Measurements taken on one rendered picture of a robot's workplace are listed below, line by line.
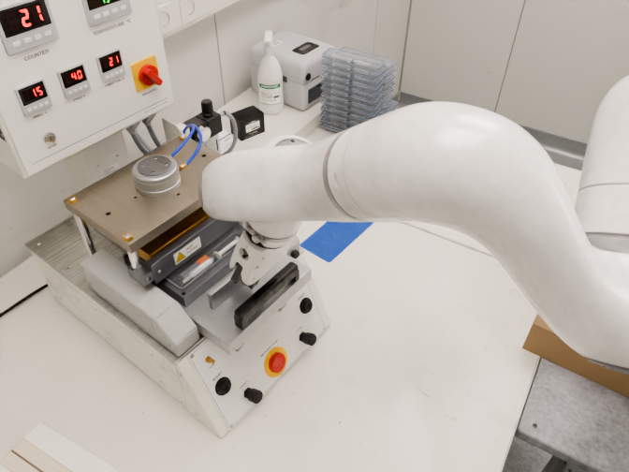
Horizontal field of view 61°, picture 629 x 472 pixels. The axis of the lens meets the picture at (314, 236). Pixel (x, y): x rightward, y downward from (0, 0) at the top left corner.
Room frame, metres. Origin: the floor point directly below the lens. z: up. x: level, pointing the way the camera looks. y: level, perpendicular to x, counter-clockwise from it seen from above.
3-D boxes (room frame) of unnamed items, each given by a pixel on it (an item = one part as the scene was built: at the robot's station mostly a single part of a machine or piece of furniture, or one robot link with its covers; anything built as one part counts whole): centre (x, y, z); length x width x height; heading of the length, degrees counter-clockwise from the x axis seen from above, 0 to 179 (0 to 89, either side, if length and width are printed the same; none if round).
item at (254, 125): (1.43, 0.21, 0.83); 0.09 x 0.06 x 0.07; 130
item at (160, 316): (0.61, 0.31, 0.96); 0.25 x 0.05 x 0.07; 53
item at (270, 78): (1.58, 0.15, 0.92); 0.09 x 0.08 x 0.25; 2
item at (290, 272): (0.61, 0.08, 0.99); 0.15 x 0.02 x 0.04; 143
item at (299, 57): (1.70, 0.07, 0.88); 0.25 x 0.20 x 0.17; 54
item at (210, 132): (1.01, 0.25, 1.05); 0.15 x 0.05 x 0.15; 143
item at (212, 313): (0.69, 0.19, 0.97); 0.30 x 0.22 x 0.08; 53
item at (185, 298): (0.72, 0.23, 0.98); 0.20 x 0.17 x 0.03; 143
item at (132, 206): (0.79, 0.29, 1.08); 0.31 x 0.24 x 0.13; 143
